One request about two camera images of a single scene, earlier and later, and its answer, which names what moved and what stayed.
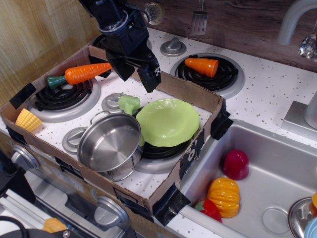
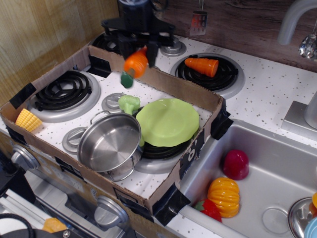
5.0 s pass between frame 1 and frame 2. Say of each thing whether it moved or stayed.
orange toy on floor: stayed
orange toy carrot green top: moved
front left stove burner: stayed
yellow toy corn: stayed
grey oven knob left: stayed
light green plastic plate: stayed
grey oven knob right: stayed
